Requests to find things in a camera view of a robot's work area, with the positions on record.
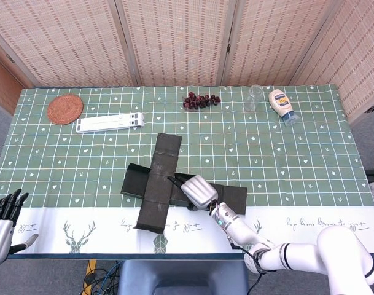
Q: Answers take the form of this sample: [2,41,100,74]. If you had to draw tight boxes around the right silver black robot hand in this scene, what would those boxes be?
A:
[167,174,219,213]

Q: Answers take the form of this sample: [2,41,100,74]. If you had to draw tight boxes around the black foldable cardboard box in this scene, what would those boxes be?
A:
[120,132,247,232]

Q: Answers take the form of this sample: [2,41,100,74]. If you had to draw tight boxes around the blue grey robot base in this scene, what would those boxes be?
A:
[117,260,251,295]

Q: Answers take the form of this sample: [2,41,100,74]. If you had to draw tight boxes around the green checked tablecloth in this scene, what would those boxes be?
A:
[0,84,374,256]

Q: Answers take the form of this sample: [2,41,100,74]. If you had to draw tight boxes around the bunch of dark red grapes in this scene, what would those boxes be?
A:
[182,91,222,111]

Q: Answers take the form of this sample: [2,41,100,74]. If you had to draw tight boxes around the clear glass jar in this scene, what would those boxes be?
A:
[243,84,263,112]

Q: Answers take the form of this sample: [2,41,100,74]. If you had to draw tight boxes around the white folded laptop stand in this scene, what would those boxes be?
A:
[76,112,145,134]

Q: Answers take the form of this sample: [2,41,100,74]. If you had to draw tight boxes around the mayonnaise squeeze bottle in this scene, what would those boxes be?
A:
[268,88,300,127]

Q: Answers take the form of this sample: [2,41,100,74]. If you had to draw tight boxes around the round brown woven coaster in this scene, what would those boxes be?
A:
[46,95,84,125]

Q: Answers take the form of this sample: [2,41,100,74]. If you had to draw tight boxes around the brown wooden panel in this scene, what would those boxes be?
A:
[0,50,26,115]

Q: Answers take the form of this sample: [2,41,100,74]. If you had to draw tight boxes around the bamboo folding screen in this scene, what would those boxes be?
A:
[0,0,374,124]

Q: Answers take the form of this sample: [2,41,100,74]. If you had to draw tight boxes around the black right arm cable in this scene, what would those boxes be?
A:
[230,242,267,295]

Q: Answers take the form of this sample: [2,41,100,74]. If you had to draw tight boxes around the black floor cable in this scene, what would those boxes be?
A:
[82,267,122,295]

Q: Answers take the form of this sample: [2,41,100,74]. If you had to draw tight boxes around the blue floor cable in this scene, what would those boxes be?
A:
[96,261,123,295]

